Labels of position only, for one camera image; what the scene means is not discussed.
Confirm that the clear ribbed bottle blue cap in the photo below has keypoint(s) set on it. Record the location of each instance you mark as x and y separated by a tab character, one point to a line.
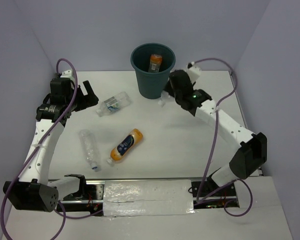
165	97

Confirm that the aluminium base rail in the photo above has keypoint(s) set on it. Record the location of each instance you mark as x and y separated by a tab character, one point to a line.
150	193

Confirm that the white foil sheet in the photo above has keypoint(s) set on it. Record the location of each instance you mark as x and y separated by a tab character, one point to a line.
147	197

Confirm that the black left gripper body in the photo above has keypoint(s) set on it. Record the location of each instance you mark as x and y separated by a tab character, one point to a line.
77	99

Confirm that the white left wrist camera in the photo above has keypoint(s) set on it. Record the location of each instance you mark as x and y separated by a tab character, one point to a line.
67	75

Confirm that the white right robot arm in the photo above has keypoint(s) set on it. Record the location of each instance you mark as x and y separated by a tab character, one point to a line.
250	149

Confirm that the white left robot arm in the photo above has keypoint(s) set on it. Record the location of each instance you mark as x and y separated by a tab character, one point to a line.
32	190

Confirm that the clear bottle green blue label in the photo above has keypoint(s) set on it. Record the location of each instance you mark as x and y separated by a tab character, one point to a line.
113	104

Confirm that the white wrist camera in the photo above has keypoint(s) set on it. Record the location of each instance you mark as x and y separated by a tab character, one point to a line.
67	75
193	71

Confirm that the dark green plastic bin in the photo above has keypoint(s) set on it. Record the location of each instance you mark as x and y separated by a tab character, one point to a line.
151	84

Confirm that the orange juice bottle dark label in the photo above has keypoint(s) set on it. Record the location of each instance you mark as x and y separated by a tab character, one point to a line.
118	153

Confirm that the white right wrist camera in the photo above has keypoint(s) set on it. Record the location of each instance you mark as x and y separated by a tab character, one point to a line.
193	71

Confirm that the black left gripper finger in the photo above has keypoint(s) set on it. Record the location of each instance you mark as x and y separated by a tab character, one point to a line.
87	87
92	98

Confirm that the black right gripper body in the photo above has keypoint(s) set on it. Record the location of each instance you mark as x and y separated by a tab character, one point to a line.
172	92

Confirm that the small orange bottle white cap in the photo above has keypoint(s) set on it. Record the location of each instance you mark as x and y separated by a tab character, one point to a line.
155	62

